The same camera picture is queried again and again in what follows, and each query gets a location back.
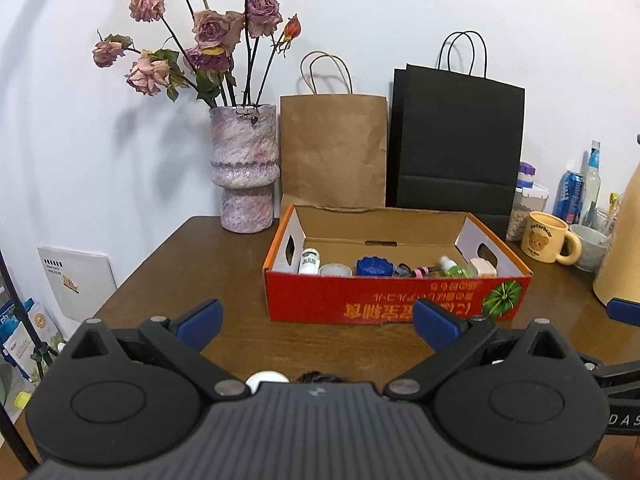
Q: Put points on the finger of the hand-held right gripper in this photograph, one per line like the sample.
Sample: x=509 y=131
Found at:
x=625 y=310
x=617 y=377

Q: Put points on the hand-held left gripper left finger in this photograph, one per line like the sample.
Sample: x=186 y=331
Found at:
x=200 y=317

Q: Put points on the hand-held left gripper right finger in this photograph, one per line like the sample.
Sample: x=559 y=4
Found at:
x=435 y=322

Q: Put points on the orange cardboard box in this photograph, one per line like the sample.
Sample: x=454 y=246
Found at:
x=380 y=300

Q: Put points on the white charger plug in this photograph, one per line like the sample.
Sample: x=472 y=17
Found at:
x=482 y=266

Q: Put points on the clear tape roll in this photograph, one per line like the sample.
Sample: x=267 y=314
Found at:
x=335 y=270

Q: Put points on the small pink object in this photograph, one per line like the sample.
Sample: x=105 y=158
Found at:
x=421 y=272

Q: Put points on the green spray bottle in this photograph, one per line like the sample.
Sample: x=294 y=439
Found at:
x=456 y=270

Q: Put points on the cream yellow kettle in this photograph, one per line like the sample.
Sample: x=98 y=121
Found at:
x=622 y=250

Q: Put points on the small black object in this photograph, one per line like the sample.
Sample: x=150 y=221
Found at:
x=403 y=270

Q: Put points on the pale grey mug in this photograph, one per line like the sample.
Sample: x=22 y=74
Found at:
x=592 y=250

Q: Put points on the blue ridged cap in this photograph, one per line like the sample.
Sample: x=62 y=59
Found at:
x=375 y=266

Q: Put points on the white round object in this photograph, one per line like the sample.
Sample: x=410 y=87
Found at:
x=265 y=379

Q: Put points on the clear drinking glass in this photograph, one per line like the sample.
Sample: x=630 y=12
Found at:
x=604 y=220

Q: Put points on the yellow bear mug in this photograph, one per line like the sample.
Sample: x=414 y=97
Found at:
x=545 y=240

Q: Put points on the small white bottle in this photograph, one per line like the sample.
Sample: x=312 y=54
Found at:
x=309 y=261

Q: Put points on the white envelope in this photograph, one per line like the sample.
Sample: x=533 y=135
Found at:
x=80 y=280

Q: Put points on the black crumpled object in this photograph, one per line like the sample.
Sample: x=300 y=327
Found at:
x=320 y=376

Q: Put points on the blue drink can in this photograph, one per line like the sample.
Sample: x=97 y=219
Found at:
x=567 y=195

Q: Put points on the glass bottle blue label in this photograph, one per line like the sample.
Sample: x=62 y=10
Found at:
x=592 y=185

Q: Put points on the clear plastic food container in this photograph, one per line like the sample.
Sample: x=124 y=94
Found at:
x=525 y=210

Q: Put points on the pink marbled vase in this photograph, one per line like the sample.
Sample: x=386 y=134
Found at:
x=243 y=165

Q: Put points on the purple lid jar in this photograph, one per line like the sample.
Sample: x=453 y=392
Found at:
x=526 y=174

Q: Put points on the black paper bag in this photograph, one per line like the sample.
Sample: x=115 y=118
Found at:
x=457 y=145

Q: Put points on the white printed packets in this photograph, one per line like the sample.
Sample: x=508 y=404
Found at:
x=22 y=345

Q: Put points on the black tripod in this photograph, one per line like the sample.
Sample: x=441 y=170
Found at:
x=15 y=335

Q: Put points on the brown paper bag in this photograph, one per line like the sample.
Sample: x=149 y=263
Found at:
x=332 y=155

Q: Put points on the dried pink rose bouquet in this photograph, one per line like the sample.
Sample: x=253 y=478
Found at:
x=210 y=35

